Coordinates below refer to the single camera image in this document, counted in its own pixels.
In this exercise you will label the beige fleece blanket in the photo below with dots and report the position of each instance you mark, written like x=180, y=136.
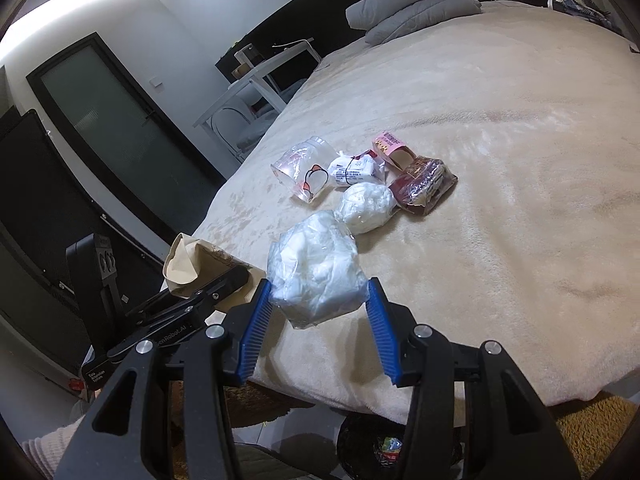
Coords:
x=500, y=160

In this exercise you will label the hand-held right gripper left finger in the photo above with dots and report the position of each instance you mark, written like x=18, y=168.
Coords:
x=254, y=332

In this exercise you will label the brown paper bag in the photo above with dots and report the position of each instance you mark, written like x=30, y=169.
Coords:
x=187, y=260

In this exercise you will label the black headboard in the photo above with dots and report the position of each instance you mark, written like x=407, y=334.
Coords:
x=310, y=20

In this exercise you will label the black trash bin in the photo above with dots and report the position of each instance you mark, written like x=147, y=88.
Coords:
x=360, y=440

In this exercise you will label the grey folded quilt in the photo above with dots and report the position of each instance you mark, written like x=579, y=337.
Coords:
x=415, y=5

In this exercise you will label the black cabinet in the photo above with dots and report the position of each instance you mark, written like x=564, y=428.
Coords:
x=40, y=220

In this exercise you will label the dark red snack packet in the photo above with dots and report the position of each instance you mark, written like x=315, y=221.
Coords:
x=420, y=185

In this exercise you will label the white table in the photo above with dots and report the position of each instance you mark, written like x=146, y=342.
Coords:
x=260, y=80

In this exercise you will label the brown shaggy rug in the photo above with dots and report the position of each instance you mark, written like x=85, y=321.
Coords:
x=595, y=430

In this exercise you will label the frosted glass door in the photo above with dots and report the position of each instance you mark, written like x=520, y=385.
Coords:
x=110, y=115

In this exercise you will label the small brown object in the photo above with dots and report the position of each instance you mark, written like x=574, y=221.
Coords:
x=246, y=66

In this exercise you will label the white wet wipe packet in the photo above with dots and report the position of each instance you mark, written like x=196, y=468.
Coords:
x=350, y=170

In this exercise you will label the pile of clothes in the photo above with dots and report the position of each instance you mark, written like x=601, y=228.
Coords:
x=585, y=10

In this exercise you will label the crumpled white plastic bag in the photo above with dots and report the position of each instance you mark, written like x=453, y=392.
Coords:
x=365, y=207

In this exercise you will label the metal chair grey cushion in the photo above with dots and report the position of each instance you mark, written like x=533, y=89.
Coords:
x=250, y=135

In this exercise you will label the clear bag with heart print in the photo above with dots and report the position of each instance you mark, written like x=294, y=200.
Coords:
x=297, y=165

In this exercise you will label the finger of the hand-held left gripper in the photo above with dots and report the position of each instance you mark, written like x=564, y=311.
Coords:
x=227, y=282

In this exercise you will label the large clear plastic bag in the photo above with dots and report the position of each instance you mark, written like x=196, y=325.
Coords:
x=315, y=275

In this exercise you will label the white light switch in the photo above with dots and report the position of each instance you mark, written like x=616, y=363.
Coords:
x=156, y=83

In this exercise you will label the person's left forearm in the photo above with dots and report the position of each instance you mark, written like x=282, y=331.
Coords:
x=47, y=447

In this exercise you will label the small pink box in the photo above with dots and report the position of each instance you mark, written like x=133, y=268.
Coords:
x=390, y=142

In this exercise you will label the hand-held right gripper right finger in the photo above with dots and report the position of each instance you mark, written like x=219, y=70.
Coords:
x=382, y=335

